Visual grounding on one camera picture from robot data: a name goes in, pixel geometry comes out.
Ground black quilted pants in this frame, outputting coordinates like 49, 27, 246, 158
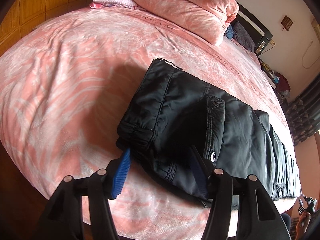
116, 58, 301, 207

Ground person's right hand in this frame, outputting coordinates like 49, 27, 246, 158
295, 210, 311, 240

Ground dark patterned curtain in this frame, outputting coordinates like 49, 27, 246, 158
285, 74, 320, 146

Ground dark red garment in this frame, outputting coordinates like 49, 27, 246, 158
276, 72, 291, 92

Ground pink floral bed blanket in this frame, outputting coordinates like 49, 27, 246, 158
0, 4, 301, 240

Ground dark bedside table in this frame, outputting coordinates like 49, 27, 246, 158
258, 58, 279, 89

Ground dark wooden headboard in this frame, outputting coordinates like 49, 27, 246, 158
235, 3, 273, 56

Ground dark grey pillow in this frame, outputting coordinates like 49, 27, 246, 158
233, 21, 255, 52

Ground blue garment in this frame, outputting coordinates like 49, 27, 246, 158
224, 25, 234, 40

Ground folded pink comforter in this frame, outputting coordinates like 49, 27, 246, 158
133, 0, 239, 46

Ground pink white folded towel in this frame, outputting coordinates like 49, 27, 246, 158
89, 0, 138, 9

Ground white wall cable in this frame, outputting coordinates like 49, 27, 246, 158
301, 39, 320, 69

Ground wall-mounted air conditioner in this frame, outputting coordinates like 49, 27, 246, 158
311, 18, 320, 42

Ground right wall lamp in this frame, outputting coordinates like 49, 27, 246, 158
281, 15, 293, 31

